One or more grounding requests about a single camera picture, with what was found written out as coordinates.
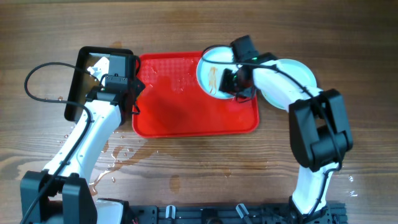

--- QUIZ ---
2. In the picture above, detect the black water tray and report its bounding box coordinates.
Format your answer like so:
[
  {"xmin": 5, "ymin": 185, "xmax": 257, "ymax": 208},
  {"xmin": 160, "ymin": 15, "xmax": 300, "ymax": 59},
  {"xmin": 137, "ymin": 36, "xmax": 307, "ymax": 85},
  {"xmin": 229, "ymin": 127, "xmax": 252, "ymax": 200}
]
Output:
[{"xmin": 64, "ymin": 46, "xmax": 134, "ymax": 121}]

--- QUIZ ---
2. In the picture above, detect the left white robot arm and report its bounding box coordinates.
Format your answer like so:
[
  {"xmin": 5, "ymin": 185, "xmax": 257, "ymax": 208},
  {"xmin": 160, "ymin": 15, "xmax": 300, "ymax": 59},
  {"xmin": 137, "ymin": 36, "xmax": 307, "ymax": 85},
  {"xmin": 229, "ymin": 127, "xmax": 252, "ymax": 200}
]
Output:
[{"xmin": 20, "ymin": 77, "xmax": 145, "ymax": 223}]

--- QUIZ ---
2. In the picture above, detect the red plastic tray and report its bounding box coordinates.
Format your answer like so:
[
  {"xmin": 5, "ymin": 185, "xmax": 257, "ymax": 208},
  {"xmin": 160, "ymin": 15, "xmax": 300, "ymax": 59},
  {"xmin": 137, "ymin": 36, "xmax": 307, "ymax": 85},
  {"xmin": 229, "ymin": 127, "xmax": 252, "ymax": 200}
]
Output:
[{"xmin": 132, "ymin": 52, "xmax": 259, "ymax": 138}]

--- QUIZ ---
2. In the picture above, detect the right black cable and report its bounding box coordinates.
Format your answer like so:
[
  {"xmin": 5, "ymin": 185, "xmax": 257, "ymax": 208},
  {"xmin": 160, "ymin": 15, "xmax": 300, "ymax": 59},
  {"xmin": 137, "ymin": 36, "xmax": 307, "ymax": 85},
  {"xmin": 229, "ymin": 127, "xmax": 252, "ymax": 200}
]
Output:
[{"xmin": 201, "ymin": 44, "xmax": 343, "ymax": 218}]

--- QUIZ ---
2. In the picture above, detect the black mounting rail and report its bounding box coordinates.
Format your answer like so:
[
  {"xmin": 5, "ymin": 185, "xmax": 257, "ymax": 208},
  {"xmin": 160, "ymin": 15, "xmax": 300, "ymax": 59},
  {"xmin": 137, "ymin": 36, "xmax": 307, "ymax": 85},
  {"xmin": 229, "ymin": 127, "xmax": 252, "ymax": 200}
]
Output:
[{"xmin": 70, "ymin": 202, "xmax": 348, "ymax": 224}]

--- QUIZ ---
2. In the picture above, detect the white plate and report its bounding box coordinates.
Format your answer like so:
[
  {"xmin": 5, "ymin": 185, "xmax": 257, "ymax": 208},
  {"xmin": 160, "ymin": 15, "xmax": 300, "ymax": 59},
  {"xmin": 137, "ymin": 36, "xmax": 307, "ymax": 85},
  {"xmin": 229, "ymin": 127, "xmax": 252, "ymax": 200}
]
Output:
[
  {"xmin": 197, "ymin": 46, "xmax": 238, "ymax": 100},
  {"xmin": 261, "ymin": 58, "xmax": 317, "ymax": 110}
]

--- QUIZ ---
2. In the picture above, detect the left black cable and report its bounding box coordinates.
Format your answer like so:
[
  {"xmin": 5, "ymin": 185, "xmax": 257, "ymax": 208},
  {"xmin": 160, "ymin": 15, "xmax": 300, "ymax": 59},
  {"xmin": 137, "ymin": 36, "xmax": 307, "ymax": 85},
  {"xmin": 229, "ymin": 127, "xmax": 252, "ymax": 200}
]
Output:
[{"xmin": 20, "ymin": 55, "xmax": 142, "ymax": 224}]

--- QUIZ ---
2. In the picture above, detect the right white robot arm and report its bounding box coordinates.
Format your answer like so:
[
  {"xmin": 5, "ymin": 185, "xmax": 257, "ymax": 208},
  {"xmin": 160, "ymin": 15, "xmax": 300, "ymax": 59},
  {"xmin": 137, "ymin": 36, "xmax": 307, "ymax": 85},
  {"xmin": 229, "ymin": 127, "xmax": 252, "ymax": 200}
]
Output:
[{"xmin": 220, "ymin": 57, "xmax": 353, "ymax": 223}]

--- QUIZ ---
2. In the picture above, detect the black cable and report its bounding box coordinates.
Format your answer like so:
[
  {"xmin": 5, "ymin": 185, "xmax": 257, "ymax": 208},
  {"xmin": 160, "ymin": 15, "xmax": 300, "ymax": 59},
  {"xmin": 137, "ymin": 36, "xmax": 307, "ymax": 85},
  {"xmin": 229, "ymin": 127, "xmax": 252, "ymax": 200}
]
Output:
[
  {"xmin": 201, "ymin": 44, "xmax": 343, "ymax": 218},
  {"xmin": 20, "ymin": 55, "xmax": 142, "ymax": 224}
]

